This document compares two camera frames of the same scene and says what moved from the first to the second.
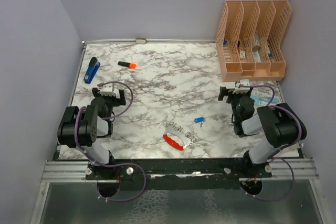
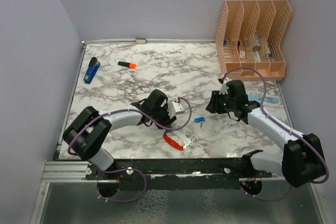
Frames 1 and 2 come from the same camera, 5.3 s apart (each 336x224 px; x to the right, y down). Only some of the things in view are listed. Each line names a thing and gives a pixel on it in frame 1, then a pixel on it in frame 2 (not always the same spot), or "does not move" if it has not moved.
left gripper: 118,101 -> 168,120
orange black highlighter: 132,65 does not move
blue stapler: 94,65 does not move
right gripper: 229,92 -> 213,106
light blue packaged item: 261,99 does not move
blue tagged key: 199,120 does not move
